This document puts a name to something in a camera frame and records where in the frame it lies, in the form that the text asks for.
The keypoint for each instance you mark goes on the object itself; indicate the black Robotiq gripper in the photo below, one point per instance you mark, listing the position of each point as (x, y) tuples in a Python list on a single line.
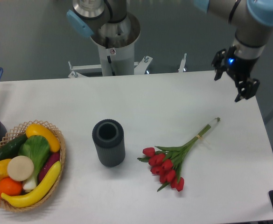
[(239, 70)]

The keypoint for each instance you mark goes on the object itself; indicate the red tulip bouquet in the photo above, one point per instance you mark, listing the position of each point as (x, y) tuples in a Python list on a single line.
[(167, 162)]

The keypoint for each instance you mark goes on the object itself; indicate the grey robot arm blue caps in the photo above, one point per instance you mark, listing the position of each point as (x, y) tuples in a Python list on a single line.
[(253, 20)]

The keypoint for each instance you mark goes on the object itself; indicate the dark grey ribbed vase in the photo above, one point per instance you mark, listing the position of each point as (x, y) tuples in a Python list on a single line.
[(108, 138)]

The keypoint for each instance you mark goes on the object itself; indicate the purple sweet potato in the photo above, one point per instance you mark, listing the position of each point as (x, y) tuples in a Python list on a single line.
[(54, 157)]

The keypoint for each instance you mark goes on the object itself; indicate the green bok choy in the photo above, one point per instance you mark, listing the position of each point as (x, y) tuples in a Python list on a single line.
[(37, 149)]

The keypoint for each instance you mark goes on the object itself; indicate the yellow banana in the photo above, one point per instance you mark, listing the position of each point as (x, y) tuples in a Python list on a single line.
[(39, 192)]

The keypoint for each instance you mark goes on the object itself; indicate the woven wicker basket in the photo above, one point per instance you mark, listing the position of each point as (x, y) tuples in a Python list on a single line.
[(20, 130)]

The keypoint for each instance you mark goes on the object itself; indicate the beige round disc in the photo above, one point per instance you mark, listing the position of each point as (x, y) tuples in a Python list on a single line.
[(20, 168)]

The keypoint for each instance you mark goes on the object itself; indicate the green cucumber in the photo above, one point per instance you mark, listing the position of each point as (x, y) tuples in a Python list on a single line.
[(11, 149)]

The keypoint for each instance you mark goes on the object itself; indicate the orange fruit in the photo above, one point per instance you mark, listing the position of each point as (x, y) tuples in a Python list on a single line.
[(10, 187)]

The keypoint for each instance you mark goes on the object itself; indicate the white metal mounting frame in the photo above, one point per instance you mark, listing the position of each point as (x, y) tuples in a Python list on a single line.
[(140, 68)]

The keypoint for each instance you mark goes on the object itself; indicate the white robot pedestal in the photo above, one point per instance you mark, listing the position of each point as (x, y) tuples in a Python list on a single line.
[(115, 43)]

